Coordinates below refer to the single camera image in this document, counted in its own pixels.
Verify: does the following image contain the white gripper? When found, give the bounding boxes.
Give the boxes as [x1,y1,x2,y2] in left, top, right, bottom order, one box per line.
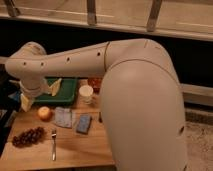
[20,77,62,112]

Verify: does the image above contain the bunch of red grapes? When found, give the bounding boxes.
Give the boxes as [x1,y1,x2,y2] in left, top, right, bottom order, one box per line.
[12,127,45,148]

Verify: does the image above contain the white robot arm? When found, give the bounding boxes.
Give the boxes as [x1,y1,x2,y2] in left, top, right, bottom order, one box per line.
[5,39,188,171]

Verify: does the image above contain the yellow-red apple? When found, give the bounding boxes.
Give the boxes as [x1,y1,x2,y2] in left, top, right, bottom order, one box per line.
[37,106,52,121]

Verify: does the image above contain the blue sponge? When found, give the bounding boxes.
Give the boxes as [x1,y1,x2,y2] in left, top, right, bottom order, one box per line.
[76,114,92,134]

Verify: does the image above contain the silver fork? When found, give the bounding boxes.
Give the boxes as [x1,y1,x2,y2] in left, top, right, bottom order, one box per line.
[51,129,57,161]

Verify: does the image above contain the blue object left of tray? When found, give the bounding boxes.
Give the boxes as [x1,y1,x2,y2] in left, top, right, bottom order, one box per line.
[9,91,21,102]

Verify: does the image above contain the white paper cup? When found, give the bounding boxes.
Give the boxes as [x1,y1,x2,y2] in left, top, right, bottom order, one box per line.
[79,85,93,104]

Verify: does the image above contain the orange-red bowl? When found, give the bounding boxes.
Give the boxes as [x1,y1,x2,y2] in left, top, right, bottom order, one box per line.
[88,78,102,93]

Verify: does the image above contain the green plastic tray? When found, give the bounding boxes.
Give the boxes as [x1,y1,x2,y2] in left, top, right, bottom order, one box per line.
[35,78,78,105]

